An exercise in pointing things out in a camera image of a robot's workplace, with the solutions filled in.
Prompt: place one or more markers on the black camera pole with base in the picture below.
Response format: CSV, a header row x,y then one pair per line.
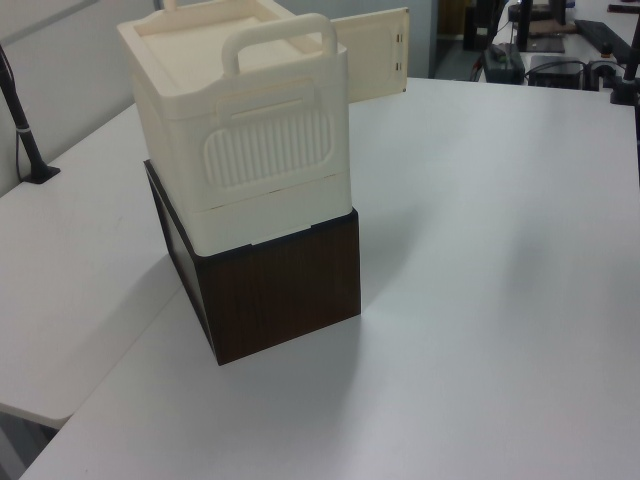
x,y
22,135

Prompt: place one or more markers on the black post on flat base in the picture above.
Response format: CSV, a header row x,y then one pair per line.
x,y
537,45

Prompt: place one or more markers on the black bar with red knob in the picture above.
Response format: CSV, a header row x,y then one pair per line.
x,y
602,35

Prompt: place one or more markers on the dark brown wooden box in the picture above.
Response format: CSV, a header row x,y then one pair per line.
x,y
280,295

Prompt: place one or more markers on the cream cabinet door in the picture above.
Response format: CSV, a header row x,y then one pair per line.
x,y
372,55

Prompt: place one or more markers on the black box device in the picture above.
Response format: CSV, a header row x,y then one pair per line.
x,y
555,72

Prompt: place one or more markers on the dark chair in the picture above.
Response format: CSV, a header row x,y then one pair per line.
x,y
477,27

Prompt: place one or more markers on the black clamp stand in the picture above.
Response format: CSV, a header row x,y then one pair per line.
x,y
625,82

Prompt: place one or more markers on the black device with green part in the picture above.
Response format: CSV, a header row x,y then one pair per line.
x,y
502,62

